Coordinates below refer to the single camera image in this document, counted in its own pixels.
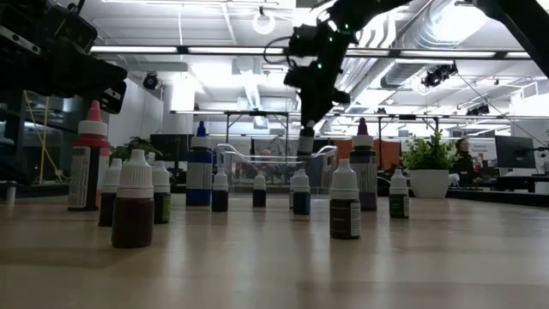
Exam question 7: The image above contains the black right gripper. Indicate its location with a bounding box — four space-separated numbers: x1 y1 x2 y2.
282 55 352 129

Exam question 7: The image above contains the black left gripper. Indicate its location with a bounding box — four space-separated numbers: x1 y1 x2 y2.
42 2 129 115

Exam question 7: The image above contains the large black food coloring bottle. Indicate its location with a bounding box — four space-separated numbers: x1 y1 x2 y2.
296 125 317 159

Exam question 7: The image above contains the grey-capped vial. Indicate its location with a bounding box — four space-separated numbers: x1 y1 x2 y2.
349 118 378 212

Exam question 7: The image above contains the small black dropper bottle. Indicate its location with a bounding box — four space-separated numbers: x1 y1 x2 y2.
288 171 297 210
329 158 362 240
252 171 268 209

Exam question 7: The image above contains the small blue dropper bottle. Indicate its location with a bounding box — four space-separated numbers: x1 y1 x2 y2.
293 168 311 216

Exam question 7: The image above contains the large pink food coloring bottle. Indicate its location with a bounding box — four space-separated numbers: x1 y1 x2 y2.
67 100 112 212

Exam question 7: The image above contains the small red dropper bottle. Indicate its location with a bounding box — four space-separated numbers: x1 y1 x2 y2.
211 167 230 213

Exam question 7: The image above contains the long light bar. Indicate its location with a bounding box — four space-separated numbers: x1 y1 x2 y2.
81 42 549 61

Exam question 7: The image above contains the orange partition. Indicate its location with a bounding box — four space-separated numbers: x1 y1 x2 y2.
334 139 402 171

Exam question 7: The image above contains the broad-leaf plant in white pot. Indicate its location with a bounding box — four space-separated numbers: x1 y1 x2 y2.
110 136 164 164

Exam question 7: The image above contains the clear plastic bin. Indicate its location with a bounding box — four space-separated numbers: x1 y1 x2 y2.
215 143 339 197

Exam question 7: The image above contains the black computer monitor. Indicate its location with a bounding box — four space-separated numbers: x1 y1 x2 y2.
494 135 537 170
148 133 196 163

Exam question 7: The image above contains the fern plant in white pot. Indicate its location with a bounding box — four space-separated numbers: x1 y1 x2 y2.
401 128 458 199

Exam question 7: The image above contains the person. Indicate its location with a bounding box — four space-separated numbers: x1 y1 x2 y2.
449 136 477 188

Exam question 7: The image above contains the yellow extension cable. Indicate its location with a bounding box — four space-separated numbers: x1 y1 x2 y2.
23 89 65 184

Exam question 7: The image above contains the black dome camera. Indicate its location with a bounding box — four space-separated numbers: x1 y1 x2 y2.
142 71 160 91

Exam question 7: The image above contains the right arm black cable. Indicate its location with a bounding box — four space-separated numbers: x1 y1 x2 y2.
262 35 301 65

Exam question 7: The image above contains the white ring light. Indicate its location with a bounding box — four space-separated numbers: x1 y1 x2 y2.
251 10 276 36

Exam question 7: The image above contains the black mounted camera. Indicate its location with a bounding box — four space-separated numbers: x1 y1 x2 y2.
419 63 459 89

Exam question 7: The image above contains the black aluminium frame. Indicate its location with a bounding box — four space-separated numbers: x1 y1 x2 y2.
0 182 549 208

